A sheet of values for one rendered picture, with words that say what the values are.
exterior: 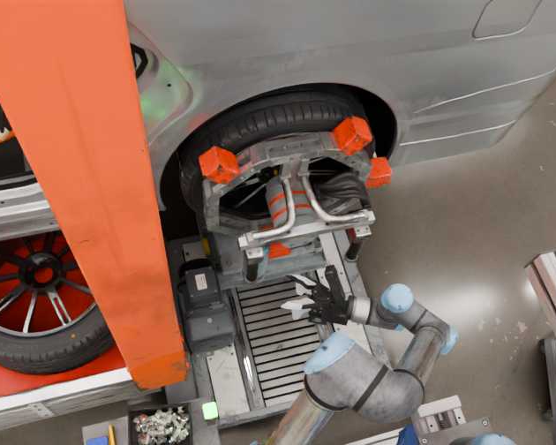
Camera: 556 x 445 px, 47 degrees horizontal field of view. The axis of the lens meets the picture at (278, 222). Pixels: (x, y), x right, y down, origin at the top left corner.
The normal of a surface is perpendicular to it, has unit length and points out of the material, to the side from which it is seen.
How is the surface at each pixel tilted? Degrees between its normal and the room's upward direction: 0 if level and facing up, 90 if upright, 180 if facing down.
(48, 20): 90
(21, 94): 90
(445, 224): 0
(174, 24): 81
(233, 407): 0
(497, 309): 0
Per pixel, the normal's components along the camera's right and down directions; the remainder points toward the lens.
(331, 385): -0.46, 0.31
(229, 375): 0.08, -0.45
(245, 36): 0.25, 0.87
